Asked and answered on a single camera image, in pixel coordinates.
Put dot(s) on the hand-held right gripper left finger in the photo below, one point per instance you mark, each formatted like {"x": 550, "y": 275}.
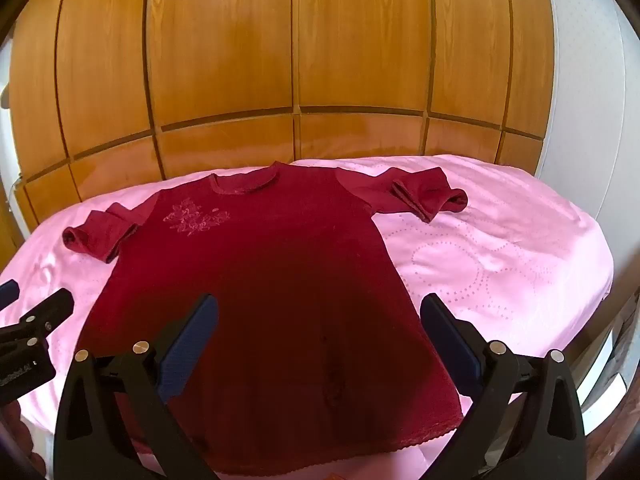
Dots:
{"x": 192, "y": 340}

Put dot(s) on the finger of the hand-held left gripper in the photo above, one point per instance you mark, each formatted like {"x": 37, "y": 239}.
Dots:
{"x": 47, "y": 310}
{"x": 7, "y": 294}

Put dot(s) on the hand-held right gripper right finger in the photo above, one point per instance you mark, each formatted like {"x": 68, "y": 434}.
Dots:
{"x": 452, "y": 345}

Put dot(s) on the dark red embroidered dress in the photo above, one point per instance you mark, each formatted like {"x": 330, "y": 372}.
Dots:
{"x": 270, "y": 270}

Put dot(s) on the person's left hand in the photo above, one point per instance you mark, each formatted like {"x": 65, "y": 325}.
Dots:
{"x": 14, "y": 425}

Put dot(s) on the pink quilted bedspread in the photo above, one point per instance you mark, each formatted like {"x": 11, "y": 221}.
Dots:
{"x": 500, "y": 260}

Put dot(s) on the glossy wooden wardrobe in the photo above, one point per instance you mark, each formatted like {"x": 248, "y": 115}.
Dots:
{"x": 280, "y": 60}

